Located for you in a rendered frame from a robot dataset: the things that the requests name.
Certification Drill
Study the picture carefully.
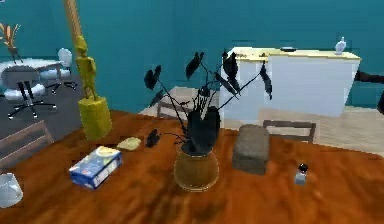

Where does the dark plant in brown vase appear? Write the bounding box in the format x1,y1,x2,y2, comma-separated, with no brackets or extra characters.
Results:
143,50,274,193

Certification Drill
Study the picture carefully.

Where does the pale yellow flat lump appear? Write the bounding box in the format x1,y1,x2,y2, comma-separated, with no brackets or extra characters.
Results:
116,136,142,152

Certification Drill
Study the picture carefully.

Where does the brown wooden dining table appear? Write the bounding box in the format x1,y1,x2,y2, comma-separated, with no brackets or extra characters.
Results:
0,109,384,224

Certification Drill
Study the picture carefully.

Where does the yellow figure statue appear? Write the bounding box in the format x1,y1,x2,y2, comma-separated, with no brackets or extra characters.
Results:
74,35,113,142

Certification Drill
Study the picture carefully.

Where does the blue and white box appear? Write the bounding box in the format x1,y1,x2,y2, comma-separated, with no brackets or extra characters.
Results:
68,145,124,191

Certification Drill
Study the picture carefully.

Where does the white counter with yellow top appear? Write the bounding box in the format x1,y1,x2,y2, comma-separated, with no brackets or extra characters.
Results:
218,46,362,129

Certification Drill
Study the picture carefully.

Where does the small glass shaker black cap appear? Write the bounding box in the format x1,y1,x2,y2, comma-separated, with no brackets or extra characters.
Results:
294,163,309,186

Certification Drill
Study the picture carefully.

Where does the white office chair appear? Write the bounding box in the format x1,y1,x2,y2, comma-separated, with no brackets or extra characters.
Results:
40,47,78,95
0,65,58,121

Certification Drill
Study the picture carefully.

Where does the tan wooden pole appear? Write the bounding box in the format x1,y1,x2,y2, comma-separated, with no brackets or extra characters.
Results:
63,0,84,42

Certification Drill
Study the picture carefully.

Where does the white bottle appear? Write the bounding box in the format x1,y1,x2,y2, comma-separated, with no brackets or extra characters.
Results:
334,36,347,56

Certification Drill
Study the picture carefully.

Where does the white desk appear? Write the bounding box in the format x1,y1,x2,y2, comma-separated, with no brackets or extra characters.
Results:
0,58,63,81

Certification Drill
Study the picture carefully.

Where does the black bar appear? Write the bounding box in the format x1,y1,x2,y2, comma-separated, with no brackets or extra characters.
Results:
354,70,384,85

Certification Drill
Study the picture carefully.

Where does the orange plant in pot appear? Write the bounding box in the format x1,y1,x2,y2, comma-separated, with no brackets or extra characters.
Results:
0,22,22,63

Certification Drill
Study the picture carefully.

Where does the white cup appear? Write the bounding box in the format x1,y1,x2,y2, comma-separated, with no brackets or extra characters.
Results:
0,172,24,210

